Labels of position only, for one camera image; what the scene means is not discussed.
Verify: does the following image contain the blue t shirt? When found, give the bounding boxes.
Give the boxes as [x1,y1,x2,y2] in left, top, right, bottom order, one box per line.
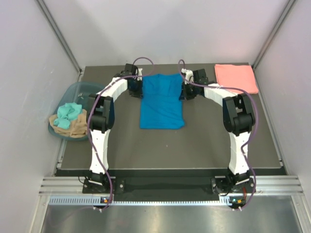
[139,73,185,130]

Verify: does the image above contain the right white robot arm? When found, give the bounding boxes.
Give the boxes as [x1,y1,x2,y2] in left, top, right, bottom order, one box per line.
[180,68,256,192]

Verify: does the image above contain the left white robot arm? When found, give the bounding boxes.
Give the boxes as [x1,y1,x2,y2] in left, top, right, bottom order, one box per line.
[86,64,143,193]

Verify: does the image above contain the folded pink t shirt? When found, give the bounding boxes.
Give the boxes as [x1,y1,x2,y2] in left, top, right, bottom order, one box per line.
[214,64,259,94]

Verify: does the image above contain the teal plastic basin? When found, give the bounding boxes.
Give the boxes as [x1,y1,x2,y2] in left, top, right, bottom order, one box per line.
[48,82,104,141]

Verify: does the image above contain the beige t shirt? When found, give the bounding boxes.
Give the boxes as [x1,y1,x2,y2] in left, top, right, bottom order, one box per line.
[49,109,87,139]

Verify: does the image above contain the mint green t shirt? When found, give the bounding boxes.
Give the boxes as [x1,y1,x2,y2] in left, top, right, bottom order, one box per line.
[53,102,82,130]

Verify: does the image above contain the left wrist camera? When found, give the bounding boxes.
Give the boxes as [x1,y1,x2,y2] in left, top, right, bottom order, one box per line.
[134,68,143,81]

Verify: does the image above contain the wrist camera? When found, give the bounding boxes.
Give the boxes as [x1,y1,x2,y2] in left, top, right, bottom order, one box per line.
[181,68,194,84]
[134,68,143,81]

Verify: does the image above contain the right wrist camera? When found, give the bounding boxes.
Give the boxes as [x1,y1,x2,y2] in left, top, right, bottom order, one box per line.
[181,68,194,84]

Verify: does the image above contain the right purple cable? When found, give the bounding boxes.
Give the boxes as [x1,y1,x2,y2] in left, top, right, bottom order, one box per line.
[178,59,260,212]

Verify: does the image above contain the purple cable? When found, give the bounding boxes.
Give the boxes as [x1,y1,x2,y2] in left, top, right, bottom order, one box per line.
[86,57,155,212]
[178,59,260,212]

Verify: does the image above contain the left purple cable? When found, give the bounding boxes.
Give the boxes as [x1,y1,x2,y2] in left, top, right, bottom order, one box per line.
[86,57,155,212]

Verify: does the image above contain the left aluminium frame post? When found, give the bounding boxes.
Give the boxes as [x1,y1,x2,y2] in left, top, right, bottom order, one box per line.
[35,0,82,73]

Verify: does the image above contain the aluminium frame post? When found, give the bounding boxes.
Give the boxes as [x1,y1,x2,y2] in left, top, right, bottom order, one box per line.
[251,0,296,68]
[35,0,82,73]

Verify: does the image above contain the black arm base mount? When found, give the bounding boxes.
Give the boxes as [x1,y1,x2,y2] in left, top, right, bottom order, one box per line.
[82,176,254,197]

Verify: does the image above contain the right aluminium frame post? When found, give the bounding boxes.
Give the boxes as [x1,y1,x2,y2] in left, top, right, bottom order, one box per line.
[251,0,296,68]

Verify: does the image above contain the slotted cable duct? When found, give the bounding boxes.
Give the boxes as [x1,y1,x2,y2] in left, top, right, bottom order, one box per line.
[49,196,242,206]

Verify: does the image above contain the aluminium extrusion rail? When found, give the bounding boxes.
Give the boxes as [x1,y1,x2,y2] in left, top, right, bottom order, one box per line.
[39,177,84,196]

